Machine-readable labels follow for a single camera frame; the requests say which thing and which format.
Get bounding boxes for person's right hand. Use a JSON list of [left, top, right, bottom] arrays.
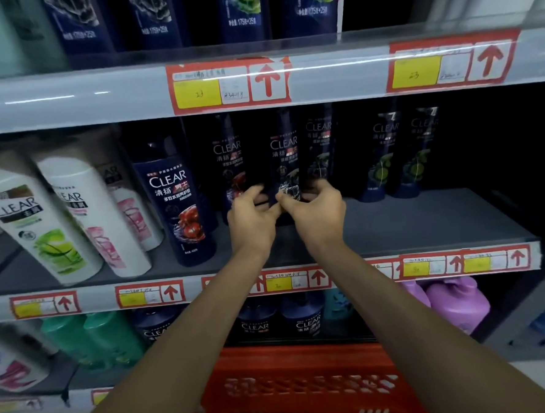
[[274, 177, 349, 251]]

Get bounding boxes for person's left hand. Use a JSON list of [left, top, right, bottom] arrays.
[[225, 183, 285, 258]]

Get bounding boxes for navy red Clear bottle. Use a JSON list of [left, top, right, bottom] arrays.
[[177, 117, 221, 236]]

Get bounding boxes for dark red-label shampoo bottle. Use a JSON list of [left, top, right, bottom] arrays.
[[129, 136, 218, 271], [209, 113, 251, 227]]

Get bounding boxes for navy black Clear bottle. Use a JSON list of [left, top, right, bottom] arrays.
[[264, 108, 304, 226]]

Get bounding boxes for grey store shelf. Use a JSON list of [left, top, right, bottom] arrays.
[[0, 0, 545, 413]]

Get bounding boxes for white pink-label shampoo bottle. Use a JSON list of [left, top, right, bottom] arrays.
[[34, 149, 154, 283], [97, 163, 165, 254]]

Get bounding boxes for orange shopping basket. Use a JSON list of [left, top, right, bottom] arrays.
[[184, 335, 433, 413]]

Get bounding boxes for white green-label shampoo bottle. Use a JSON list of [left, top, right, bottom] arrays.
[[0, 157, 105, 291]]

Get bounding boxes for person's left forearm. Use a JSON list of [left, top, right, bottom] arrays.
[[54, 246, 279, 413]]

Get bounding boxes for person's right forearm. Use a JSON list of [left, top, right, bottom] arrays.
[[309, 226, 545, 413]]

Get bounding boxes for small teal bottle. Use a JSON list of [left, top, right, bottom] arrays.
[[321, 286, 354, 324]]

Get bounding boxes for purple pump bottle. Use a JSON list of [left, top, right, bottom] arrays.
[[399, 279, 432, 310], [424, 274, 493, 338]]

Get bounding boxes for grey metal store shelving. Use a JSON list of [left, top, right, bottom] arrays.
[[0, 27, 542, 413]]

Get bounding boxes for row of large navy bottles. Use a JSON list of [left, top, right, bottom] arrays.
[[41, 0, 344, 58]]

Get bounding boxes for grey end rack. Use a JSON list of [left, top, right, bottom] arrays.
[[476, 224, 545, 367]]

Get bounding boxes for white bottle red label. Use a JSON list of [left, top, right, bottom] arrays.
[[335, 0, 350, 33]]

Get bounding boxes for white pump bottle blue cap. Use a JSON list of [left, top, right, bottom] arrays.
[[0, 323, 52, 395]]

